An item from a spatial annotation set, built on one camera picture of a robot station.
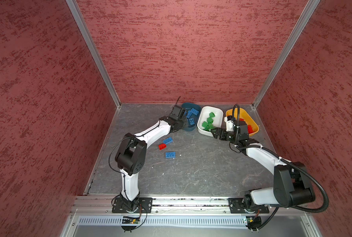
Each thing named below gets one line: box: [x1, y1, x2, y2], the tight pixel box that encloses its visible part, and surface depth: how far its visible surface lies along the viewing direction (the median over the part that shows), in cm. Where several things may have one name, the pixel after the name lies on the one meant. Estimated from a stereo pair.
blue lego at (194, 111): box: [190, 107, 200, 116], surface depth 116 cm
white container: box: [197, 105, 224, 137], surface depth 113 cm
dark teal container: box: [181, 102, 202, 132], surface depth 115 cm
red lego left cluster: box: [158, 143, 167, 151], surface depth 97 cm
